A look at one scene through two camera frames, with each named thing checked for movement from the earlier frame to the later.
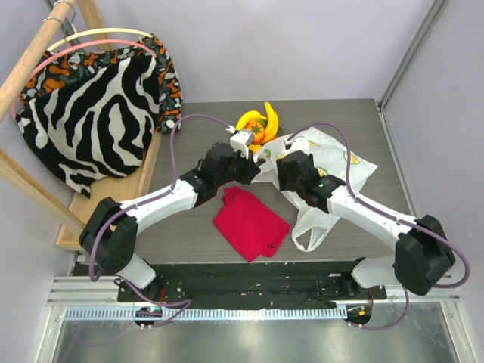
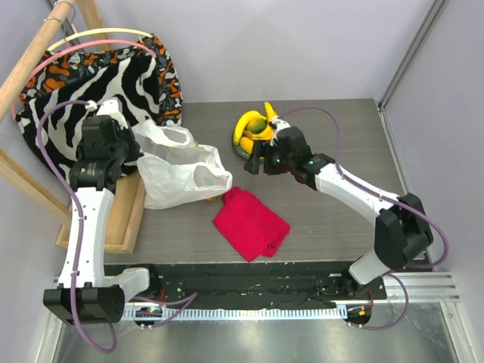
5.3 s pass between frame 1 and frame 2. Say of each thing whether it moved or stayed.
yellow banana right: stayed
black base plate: stayed
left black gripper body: moved
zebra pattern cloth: stayed
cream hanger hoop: stayed
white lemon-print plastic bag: moved
